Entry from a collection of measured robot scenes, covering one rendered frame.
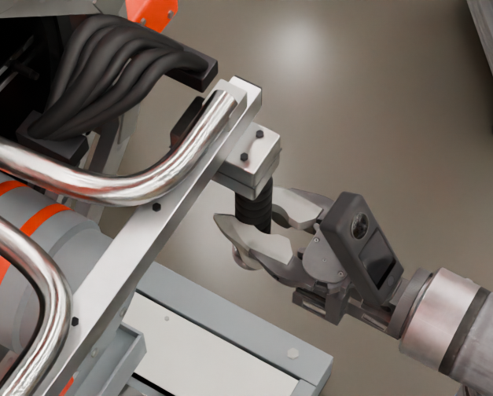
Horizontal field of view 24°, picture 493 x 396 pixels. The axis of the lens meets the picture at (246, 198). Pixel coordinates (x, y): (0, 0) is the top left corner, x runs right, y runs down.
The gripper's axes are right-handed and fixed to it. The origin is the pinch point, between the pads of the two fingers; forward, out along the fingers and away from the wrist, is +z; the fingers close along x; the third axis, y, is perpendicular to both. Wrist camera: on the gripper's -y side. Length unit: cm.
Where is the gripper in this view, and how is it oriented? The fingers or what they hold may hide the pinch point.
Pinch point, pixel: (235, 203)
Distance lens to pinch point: 112.6
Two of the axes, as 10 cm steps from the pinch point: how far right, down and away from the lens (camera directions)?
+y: 0.0, 5.0, 8.6
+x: 5.1, -7.5, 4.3
